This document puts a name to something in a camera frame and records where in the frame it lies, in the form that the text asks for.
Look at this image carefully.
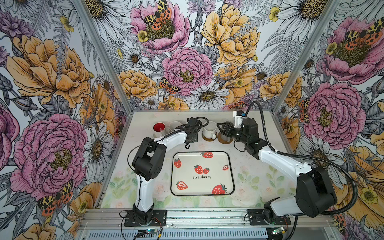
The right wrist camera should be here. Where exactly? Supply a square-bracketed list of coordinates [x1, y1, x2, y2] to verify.
[233, 110, 245, 128]

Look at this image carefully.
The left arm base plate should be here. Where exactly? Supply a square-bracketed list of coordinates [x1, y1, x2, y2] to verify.
[124, 210, 168, 227]

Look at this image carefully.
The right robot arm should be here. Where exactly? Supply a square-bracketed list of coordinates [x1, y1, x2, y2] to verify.
[217, 118, 337, 223]

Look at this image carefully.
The red interior mug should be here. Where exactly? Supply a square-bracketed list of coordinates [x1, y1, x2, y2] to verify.
[153, 122, 168, 138]

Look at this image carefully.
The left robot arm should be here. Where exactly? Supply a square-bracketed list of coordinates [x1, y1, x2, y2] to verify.
[131, 117, 209, 225]

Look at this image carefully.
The grey mug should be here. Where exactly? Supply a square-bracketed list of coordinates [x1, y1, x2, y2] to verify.
[221, 134, 233, 143]

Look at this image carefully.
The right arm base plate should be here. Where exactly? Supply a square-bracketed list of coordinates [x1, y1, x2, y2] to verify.
[247, 209, 291, 226]

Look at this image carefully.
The scratched dark wooden coaster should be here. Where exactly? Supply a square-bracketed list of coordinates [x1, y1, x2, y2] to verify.
[202, 135, 216, 142]

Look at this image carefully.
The aluminium front rail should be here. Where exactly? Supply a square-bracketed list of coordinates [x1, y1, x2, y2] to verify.
[79, 206, 337, 230]

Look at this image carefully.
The strawberry print serving tray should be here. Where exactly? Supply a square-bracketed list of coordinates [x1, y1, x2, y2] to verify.
[171, 151, 235, 197]

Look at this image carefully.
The plain round wooden coaster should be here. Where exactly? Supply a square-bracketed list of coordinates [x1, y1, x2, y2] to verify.
[217, 133, 233, 145]

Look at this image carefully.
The white mug purple handle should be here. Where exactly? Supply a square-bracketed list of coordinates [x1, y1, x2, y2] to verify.
[169, 121, 182, 133]

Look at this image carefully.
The green circuit board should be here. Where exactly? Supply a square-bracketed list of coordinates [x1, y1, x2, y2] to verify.
[137, 229, 161, 238]

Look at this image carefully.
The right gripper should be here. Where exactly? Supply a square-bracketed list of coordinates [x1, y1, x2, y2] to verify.
[216, 122, 249, 144]

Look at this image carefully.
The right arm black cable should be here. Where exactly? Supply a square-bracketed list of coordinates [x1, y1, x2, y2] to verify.
[245, 100, 358, 240]

